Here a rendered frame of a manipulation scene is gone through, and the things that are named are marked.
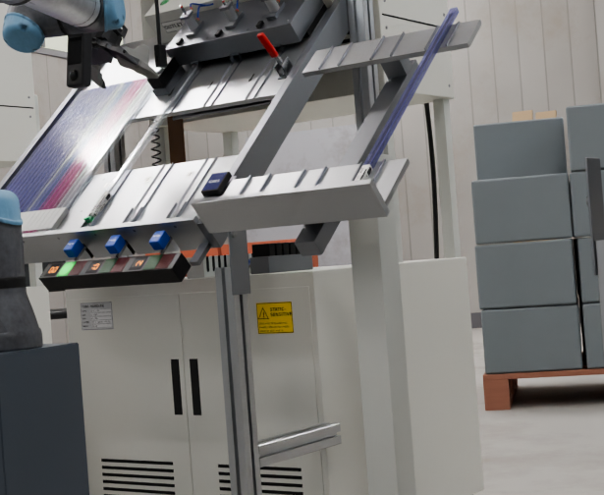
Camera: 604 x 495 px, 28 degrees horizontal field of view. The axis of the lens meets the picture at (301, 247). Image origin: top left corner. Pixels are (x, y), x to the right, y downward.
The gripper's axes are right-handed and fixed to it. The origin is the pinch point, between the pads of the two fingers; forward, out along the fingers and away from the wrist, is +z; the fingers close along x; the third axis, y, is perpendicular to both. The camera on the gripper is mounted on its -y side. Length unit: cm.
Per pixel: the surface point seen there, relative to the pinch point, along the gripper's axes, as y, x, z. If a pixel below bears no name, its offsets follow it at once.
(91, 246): -35.7, -1.9, 4.1
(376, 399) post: -58, -60, 25
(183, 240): -35.9, -24.6, 4.7
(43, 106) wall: 333, 521, 338
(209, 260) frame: -19.7, -1.0, 36.5
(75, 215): -27.9, 6.5, 4.2
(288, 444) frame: -62, -36, 36
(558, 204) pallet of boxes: 122, 22, 230
